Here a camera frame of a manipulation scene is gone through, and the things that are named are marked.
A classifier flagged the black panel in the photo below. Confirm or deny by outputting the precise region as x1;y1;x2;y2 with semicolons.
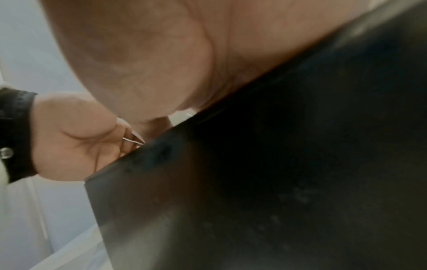
83;0;427;270

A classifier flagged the white translucent plastic sheet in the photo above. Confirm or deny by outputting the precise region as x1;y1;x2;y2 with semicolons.
47;222;116;270

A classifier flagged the black wrist strap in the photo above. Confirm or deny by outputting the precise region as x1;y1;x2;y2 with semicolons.
0;87;38;184

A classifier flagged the person's right hand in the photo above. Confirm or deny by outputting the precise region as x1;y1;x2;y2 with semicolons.
39;0;371;125

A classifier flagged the person's left hand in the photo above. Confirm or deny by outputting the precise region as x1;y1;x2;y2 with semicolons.
31;92;175;182

